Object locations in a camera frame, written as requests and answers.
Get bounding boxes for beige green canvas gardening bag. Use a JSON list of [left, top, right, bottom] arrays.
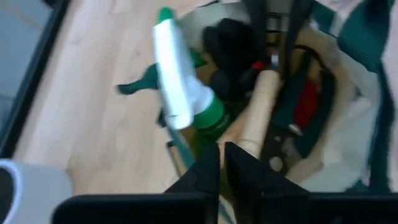
[[157, 0, 398, 224]]

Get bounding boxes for black aluminium table frame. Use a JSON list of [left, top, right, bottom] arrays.
[[0, 0, 72, 158]]

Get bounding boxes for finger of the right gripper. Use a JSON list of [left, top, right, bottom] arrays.
[[281, 0, 313, 78], [244, 0, 270, 68]]

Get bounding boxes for green handled pruning shears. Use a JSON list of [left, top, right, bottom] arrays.
[[260, 46, 338, 175]]

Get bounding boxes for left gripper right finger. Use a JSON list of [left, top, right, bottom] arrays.
[[224, 141, 312, 195]]

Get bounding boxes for wooden handled silver trowel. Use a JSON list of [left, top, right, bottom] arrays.
[[217, 70, 282, 159]]

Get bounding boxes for green spray bottle white nozzle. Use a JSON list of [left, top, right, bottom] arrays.
[[116, 6, 233, 147]]

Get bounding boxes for red and black gardening glove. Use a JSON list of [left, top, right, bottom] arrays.
[[202, 17, 323, 131]]

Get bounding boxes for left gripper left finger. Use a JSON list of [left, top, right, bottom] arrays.
[[164, 142, 221, 195]]

